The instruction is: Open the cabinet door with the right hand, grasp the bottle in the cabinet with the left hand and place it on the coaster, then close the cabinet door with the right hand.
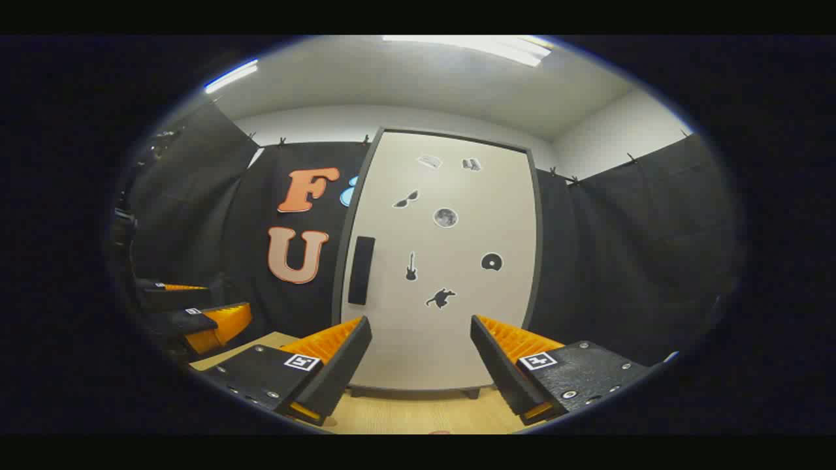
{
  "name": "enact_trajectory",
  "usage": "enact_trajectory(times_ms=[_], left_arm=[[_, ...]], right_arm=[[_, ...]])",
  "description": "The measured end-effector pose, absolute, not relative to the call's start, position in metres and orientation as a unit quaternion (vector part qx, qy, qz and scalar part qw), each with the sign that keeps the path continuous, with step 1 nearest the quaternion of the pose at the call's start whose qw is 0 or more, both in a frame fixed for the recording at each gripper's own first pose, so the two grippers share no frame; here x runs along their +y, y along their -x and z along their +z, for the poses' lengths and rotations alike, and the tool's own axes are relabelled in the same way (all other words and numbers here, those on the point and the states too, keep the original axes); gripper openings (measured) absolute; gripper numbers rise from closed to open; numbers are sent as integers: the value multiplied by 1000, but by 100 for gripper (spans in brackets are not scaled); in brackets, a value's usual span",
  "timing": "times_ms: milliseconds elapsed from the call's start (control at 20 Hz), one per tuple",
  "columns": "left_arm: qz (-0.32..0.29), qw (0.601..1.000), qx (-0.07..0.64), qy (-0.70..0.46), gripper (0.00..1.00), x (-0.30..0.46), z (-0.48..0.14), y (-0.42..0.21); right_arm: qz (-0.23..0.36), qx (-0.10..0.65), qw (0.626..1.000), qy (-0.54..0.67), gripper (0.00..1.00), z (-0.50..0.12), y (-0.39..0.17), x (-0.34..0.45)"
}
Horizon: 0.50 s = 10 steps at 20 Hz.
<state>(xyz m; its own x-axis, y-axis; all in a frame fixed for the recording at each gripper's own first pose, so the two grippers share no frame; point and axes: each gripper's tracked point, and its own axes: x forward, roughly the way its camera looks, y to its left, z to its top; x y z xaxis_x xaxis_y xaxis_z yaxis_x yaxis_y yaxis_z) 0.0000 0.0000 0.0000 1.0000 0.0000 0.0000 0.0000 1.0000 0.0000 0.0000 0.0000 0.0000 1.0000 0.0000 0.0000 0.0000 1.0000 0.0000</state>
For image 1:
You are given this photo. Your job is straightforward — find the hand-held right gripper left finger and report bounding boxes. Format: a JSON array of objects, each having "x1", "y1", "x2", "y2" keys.
[{"x1": 196, "y1": 315, "x2": 373, "y2": 426}]

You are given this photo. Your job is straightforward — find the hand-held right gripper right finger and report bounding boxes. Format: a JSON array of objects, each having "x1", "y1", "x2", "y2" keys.
[{"x1": 470, "y1": 315, "x2": 680, "y2": 426}]

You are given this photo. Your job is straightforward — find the black backdrop cloth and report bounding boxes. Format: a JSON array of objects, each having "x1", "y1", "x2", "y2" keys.
[{"x1": 114, "y1": 98, "x2": 742, "y2": 366}]

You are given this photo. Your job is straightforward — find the black door handle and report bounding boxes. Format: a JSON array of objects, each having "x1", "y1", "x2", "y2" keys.
[{"x1": 347, "y1": 236, "x2": 376, "y2": 306}]

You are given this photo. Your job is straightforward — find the ceiling light strip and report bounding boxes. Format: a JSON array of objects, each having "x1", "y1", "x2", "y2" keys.
[{"x1": 204, "y1": 59, "x2": 259, "y2": 95}]

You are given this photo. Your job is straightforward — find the white cabinet door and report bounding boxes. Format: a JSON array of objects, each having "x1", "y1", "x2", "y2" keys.
[{"x1": 330, "y1": 126, "x2": 546, "y2": 392}]

